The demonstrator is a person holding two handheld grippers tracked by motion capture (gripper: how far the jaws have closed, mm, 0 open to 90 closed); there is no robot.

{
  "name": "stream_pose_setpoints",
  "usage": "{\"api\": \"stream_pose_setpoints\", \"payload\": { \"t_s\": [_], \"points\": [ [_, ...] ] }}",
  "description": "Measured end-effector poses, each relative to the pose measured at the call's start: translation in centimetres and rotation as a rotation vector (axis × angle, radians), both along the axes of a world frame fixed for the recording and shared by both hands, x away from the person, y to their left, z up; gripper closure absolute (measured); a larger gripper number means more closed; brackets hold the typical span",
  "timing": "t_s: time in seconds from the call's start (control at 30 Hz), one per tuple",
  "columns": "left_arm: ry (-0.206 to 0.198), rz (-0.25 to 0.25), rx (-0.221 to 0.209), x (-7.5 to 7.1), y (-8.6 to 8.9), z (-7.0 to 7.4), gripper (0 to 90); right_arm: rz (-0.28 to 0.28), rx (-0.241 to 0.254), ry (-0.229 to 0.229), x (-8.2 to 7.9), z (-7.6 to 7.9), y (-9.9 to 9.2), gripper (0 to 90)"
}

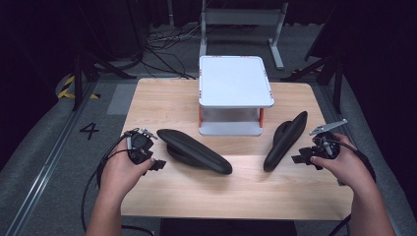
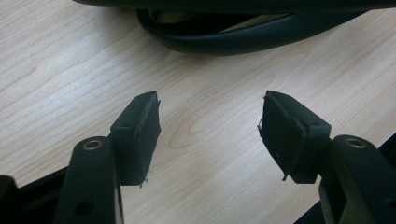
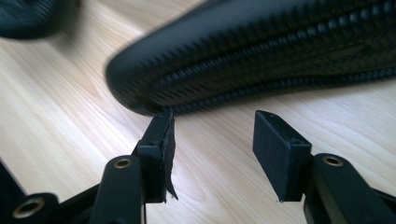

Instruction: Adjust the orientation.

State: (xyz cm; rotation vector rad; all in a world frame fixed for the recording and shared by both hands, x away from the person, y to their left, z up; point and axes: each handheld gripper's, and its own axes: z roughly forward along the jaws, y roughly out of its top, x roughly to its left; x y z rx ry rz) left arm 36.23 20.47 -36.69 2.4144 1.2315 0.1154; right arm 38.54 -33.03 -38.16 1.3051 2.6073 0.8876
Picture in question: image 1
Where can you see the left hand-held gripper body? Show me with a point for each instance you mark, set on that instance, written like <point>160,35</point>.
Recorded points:
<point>140,146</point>

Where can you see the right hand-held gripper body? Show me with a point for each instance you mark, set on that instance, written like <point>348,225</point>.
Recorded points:
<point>324,149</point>

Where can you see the black slipper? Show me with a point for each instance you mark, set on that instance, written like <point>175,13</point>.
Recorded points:
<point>193,152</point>
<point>285,141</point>

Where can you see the white two-tier shoe rack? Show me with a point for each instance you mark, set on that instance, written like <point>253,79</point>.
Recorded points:
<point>234,82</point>

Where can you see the person's right hand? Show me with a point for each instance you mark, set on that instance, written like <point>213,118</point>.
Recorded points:
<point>350,167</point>

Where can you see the person's left hand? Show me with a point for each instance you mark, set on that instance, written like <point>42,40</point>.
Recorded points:
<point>119,177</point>

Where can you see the black tripod stand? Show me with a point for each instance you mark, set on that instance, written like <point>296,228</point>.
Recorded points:
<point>78,78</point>
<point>331,72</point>

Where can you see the grey metal stand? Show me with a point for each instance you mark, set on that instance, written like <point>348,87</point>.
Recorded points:
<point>242,16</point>

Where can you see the metal floor rail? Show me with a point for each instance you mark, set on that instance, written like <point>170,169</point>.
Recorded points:
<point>49,160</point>
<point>331,101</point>

